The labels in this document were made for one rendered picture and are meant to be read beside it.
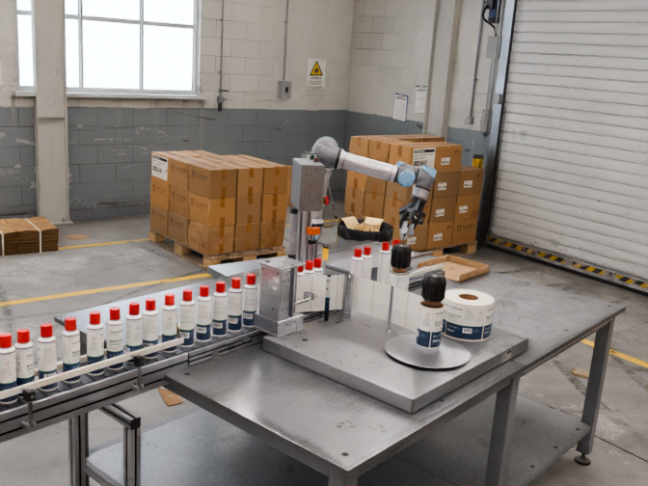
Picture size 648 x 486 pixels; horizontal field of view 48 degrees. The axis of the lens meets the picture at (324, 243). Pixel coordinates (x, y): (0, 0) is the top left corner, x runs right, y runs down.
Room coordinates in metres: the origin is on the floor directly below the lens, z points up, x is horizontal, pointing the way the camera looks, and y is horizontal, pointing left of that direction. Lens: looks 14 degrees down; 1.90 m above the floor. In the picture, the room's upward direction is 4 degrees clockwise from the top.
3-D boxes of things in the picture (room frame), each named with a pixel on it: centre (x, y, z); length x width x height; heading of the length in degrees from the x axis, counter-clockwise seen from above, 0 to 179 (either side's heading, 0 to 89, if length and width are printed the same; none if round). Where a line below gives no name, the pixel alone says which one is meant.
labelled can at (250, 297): (2.63, 0.26, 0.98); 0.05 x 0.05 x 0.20
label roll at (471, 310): (2.73, -0.58, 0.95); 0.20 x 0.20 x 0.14
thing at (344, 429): (3.04, -0.21, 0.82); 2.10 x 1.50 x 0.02; 140
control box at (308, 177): (2.98, 0.08, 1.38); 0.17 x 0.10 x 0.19; 15
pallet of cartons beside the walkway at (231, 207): (6.83, 1.04, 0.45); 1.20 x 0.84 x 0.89; 40
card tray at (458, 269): (3.77, -0.69, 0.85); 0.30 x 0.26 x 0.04; 140
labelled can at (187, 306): (2.40, 0.46, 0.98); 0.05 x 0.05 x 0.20
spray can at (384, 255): (3.28, -0.28, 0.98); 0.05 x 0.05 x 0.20
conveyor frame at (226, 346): (3.01, -0.05, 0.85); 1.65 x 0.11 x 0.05; 140
